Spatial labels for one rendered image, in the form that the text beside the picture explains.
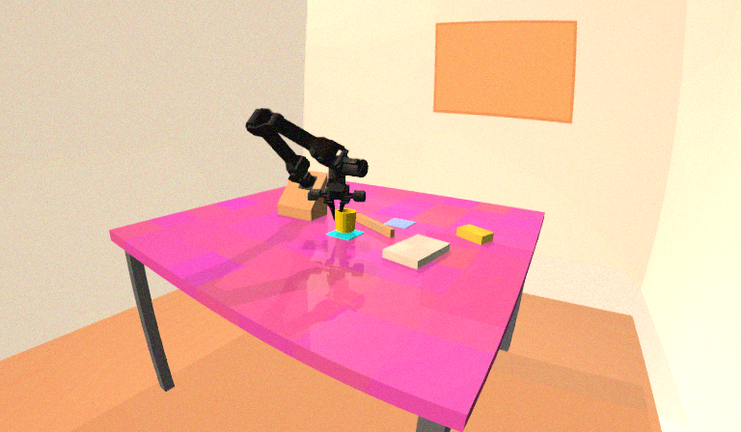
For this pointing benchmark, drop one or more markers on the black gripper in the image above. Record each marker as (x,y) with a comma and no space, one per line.
(359,196)

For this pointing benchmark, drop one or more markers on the cream flat rectangular panel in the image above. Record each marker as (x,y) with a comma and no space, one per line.
(416,251)

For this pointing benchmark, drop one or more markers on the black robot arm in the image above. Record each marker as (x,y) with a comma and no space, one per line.
(322,149)

